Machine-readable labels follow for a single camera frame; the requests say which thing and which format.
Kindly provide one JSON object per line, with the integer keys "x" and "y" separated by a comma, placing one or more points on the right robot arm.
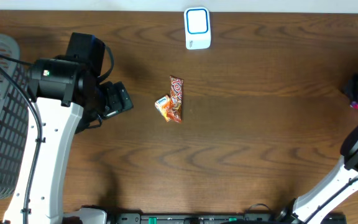
{"x": 337, "y": 186}

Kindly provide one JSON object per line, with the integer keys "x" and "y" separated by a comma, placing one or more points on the grey plastic mesh basket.
{"x": 13, "y": 117}

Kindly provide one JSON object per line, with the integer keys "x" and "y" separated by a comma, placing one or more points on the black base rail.
{"x": 135, "y": 218}

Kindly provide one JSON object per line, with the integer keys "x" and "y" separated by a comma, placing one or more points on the white barcode scanner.
{"x": 197, "y": 28}

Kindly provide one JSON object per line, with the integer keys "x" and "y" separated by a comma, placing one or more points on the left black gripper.
{"x": 117, "y": 101}

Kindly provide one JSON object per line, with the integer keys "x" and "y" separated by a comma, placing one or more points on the orange chocolate bar wrapper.
{"x": 176, "y": 96}

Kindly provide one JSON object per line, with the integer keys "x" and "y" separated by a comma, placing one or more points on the orange Kleenex tissue pack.
{"x": 163, "y": 106}

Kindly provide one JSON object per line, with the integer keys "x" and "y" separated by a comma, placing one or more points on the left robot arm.
{"x": 67, "y": 95}

